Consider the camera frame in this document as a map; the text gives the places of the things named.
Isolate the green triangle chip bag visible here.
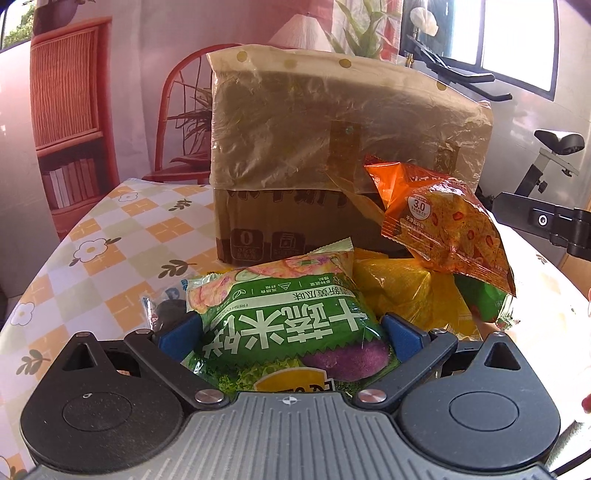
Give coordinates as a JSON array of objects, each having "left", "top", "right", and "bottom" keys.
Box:
[{"left": 454, "top": 274, "right": 513, "bottom": 323}]

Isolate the green rice cracker snack bag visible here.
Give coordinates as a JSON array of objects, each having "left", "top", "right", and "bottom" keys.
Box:
[{"left": 181, "top": 239, "right": 400, "bottom": 396}]

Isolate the orange corn chip bag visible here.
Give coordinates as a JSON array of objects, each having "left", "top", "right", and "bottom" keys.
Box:
[{"left": 363, "top": 158, "right": 516, "bottom": 295}]

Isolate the clear blue small snack packet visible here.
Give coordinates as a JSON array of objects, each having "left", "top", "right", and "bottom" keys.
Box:
[{"left": 140, "top": 278, "right": 190, "bottom": 333}]

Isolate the yellow snack bag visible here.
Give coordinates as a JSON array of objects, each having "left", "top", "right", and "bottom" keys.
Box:
[{"left": 353, "top": 249, "right": 481, "bottom": 341}]

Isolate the black exercise bike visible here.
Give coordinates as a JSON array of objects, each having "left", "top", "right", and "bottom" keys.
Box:
[{"left": 407, "top": 35, "right": 586, "bottom": 198}]

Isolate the checkered floral tablecloth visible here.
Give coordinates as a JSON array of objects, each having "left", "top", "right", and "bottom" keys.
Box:
[{"left": 1, "top": 179, "right": 590, "bottom": 479}]

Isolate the cardboard box with plastic cover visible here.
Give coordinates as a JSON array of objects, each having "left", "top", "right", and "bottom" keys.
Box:
[{"left": 208, "top": 45, "right": 494, "bottom": 266}]

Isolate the white cloth on bike handle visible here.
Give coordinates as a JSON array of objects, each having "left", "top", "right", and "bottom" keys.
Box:
[{"left": 410, "top": 7, "right": 439, "bottom": 37}]

